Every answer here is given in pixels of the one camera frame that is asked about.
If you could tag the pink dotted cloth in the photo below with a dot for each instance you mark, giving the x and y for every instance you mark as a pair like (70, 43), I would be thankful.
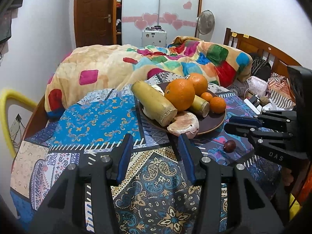
(258, 86)

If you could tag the colourful patchwork blanket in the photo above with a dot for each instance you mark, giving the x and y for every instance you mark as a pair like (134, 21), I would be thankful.
(97, 63)

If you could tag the person's right hand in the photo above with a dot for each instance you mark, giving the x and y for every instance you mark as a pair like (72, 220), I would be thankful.
(288, 179)

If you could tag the wooden bed headboard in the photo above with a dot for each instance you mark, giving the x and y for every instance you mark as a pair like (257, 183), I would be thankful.
(258, 47)

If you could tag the white metal case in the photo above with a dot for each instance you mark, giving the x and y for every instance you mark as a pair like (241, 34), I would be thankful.
(154, 37)

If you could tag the yellow foam tube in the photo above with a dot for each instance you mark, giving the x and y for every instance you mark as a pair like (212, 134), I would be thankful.
(4, 117)

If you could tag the brown wooden door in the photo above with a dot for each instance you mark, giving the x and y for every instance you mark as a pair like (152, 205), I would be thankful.
(93, 12)

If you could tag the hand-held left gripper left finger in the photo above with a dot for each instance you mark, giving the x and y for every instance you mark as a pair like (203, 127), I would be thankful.
(124, 156)

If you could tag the blue patterned bedsheet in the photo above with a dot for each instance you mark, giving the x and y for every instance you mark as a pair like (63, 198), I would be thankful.
(97, 124)

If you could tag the white power strip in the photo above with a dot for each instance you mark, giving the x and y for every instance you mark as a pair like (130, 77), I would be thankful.
(252, 103)

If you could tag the long yellow sugarcane piece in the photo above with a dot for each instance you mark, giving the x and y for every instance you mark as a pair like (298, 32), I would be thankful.
(153, 100)

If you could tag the standing electric fan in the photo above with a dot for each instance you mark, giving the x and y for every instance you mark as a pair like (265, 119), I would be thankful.
(206, 22)

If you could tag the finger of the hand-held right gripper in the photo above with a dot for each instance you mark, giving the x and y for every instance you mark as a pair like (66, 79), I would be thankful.
(246, 120)
(240, 129)

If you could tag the wooden wardrobe with glass doors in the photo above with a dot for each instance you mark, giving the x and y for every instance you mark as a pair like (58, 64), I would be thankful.
(141, 2)

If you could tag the small black wall monitor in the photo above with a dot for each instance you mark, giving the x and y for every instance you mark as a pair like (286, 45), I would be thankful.
(5, 26)

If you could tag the wooden bed side rail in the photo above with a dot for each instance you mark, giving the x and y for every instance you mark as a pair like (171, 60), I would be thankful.
(36, 117)

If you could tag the black striped bag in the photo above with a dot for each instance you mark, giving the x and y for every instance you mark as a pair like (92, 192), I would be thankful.
(262, 68)

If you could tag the dark purple passion fruit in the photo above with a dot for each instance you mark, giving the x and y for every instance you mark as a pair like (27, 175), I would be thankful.
(229, 146)

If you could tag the purple round plate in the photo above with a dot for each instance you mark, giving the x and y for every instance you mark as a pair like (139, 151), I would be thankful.
(212, 124)

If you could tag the peeled pomelo piece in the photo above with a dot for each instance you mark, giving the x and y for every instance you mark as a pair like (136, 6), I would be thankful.
(158, 89)
(184, 124)

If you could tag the short yellow sugarcane piece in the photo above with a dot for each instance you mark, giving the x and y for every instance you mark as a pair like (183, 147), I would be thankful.
(199, 104)

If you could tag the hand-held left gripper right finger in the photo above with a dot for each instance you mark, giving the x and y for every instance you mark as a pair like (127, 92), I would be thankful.
(186, 158)

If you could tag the large orange with sticker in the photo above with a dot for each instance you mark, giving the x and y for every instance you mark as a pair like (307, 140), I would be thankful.
(199, 82)

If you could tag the striped brown cloth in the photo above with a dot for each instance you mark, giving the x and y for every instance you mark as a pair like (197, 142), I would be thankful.
(280, 92)

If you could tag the small tangerine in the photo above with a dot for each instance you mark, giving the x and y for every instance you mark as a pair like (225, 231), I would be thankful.
(217, 105)
(207, 96)

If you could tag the large plain orange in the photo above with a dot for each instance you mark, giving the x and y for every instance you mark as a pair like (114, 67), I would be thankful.
(180, 95)

